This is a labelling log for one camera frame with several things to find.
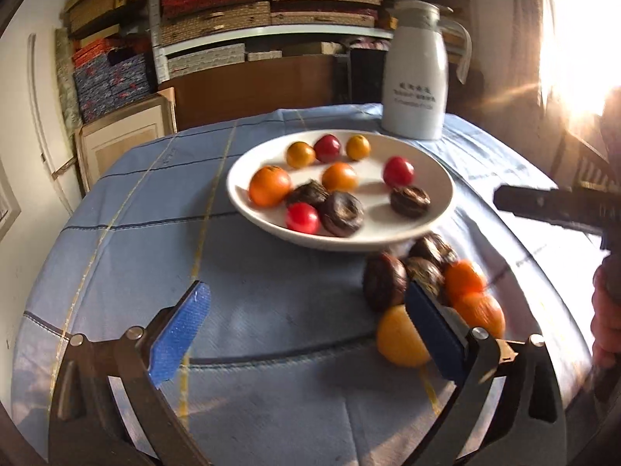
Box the orange yellow fruit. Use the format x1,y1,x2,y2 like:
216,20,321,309
376,305,430,368

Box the small red cherry tomato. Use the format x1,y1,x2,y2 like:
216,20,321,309
285,202,320,235

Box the person's hand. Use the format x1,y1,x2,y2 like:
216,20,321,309
590,264,620,369

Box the white thermos jug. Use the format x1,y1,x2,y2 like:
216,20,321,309
382,0,473,141

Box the wooden cabinet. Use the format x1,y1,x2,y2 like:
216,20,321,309
75,87,177,193

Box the dark water chestnut extra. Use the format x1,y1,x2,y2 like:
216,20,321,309
403,257,444,297

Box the large red plum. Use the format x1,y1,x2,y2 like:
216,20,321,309
382,156,416,188

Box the orange mandarin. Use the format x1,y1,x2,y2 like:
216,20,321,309
443,260,487,303

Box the white oval plate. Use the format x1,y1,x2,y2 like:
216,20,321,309
226,129,454,251

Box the pale yellow fruit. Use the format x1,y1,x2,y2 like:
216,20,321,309
321,162,359,193

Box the shelf with boxes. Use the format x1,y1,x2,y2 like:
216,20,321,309
56,0,470,127

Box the large orange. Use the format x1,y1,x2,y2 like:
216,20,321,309
453,292,506,339

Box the small orange fruit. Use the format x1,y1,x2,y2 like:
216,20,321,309
285,141,316,169

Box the big dark water chestnut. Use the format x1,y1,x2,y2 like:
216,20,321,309
389,186,432,219

